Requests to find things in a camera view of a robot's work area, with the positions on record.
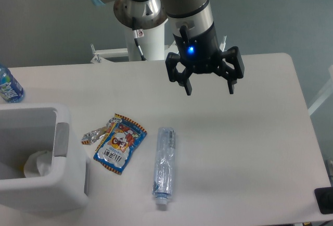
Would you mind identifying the white table frame leg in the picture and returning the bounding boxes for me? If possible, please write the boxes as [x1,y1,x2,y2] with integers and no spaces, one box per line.
[308,65,332,116]

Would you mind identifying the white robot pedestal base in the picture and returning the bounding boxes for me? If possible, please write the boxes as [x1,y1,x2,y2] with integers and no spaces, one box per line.
[89,19,183,64]

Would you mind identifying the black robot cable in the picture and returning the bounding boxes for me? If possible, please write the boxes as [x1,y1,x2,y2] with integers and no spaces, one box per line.
[131,17,147,61]

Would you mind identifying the blue labelled drink bottle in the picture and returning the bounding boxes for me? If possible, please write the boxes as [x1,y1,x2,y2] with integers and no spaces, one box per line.
[1,65,25,103]

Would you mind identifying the blue snack wrapper bag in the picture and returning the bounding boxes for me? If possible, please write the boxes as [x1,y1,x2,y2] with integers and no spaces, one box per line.
[81,114,147,175]

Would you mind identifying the black device at table edge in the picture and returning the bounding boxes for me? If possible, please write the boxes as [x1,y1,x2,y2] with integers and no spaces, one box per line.
[314,187,333,215]

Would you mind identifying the white plastic trash can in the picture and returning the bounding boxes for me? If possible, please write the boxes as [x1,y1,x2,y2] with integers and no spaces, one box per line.
[1,103,89,212]

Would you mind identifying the crushed clear plastic bottle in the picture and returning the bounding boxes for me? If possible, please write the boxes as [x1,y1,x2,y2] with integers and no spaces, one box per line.
[152,127,176,206]

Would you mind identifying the crumpled white tissue paper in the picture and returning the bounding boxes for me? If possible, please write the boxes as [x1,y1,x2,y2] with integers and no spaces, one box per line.
[23,150,53,178]

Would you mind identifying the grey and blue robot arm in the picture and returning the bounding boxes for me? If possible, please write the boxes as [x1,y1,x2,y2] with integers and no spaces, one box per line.
[91,0,245,94]

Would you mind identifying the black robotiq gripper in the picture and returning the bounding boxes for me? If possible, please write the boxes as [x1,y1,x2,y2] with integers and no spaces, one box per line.
[165,24,245,95]

